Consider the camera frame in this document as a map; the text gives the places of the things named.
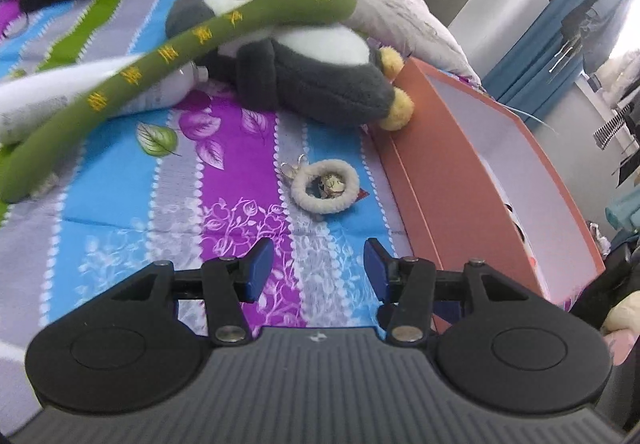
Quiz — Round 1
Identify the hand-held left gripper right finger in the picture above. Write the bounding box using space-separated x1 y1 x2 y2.
363 238 548 343

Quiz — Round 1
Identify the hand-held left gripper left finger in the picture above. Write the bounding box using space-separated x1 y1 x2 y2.
107 239 275 346

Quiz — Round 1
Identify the fluffy ring plush keychain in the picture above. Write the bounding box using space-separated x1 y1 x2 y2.
280 155 361 215

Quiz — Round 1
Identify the pink cardboard box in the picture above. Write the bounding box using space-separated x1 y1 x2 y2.
367 56 607 335

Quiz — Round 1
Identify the striped floral bedsheet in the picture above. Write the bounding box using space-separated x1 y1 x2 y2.
0 0 416 425

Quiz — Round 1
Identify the grey white penguin plush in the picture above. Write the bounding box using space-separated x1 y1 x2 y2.
165 0 416 132

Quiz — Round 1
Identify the teal cloth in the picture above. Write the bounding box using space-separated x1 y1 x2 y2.
605 194 640 245

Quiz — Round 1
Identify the striped cloth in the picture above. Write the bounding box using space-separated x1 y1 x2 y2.
594 113 627 151

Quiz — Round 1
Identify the blue curtain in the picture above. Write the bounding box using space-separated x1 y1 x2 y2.
482 0 636 122

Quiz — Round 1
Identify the white tube bottle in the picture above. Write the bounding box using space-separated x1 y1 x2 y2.
0 56 210 145

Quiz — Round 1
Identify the hanging denim garment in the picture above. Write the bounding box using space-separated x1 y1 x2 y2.
560 0 640 74

